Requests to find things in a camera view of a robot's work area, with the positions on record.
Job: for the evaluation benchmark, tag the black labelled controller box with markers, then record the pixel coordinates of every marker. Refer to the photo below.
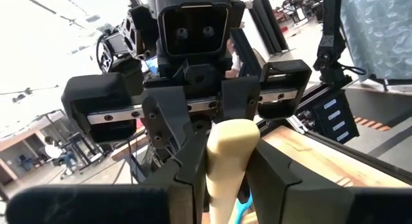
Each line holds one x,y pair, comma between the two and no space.
334,121

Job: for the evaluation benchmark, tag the person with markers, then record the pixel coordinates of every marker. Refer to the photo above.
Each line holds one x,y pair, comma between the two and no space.
53,151
236,61

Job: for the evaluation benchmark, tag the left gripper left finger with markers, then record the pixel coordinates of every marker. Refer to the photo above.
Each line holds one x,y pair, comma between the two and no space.
96,204

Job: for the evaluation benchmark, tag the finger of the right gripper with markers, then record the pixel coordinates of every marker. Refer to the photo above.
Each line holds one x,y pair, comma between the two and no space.
164,121
239,98

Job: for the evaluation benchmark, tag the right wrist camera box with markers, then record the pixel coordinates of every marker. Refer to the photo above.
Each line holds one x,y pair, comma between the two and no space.
193,31

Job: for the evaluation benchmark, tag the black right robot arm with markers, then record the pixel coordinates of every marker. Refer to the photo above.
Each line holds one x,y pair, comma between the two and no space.
128,69

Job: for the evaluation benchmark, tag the bright blue silicone spatula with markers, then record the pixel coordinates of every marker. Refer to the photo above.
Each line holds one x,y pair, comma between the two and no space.
241,211

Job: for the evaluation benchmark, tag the laptop with blue screen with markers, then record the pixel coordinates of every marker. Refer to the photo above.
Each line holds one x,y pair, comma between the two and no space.
152,64

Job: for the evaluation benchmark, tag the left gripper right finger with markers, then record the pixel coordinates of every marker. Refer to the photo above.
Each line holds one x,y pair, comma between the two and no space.
322,204

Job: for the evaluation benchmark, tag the black leaning panels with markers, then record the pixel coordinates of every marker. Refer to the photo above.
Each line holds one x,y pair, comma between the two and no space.
270,24

